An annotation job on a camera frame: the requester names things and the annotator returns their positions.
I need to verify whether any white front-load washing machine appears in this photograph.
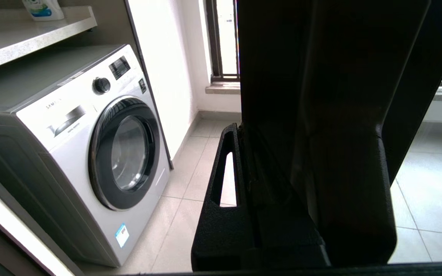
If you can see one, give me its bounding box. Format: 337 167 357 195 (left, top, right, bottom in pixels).
0 44 172 268

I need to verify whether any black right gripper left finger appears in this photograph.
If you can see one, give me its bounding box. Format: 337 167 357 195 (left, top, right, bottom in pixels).
191 123 262 271

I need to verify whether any black framed sliding glass door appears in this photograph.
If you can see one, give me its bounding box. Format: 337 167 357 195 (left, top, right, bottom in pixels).
236 0 442 265

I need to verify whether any white stone shelf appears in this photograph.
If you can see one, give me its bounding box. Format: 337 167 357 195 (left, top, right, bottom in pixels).
0 6 98 75

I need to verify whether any white detergent bottle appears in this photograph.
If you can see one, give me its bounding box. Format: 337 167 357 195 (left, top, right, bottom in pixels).
22 0 65 21

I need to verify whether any black window frame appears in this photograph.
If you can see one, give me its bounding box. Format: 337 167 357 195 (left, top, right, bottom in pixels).
205 0 241 83

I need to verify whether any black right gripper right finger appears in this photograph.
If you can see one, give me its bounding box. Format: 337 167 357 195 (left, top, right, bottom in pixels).
244 126 331 268

